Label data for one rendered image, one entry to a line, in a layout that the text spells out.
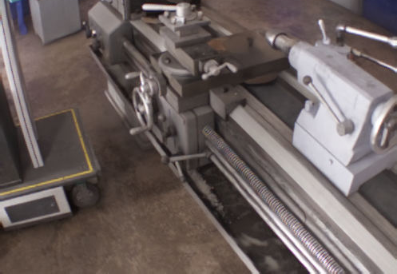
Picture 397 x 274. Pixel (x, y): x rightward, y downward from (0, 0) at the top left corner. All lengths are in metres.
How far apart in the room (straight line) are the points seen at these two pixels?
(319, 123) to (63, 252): 1.55
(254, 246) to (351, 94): 0.78
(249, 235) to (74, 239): 1.04
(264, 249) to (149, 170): 1.20
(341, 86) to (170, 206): 1.44
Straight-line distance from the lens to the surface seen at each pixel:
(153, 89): 1.84
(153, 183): 2.67
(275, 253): 1.79
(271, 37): 1.72
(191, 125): 1.80
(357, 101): 1.36
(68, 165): 2.40
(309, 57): 1.51
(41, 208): 2.42
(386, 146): 1.41
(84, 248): 2.38
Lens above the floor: 1.84
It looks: 36 degrees down
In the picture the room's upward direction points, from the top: 3 degrees counter-clockwise
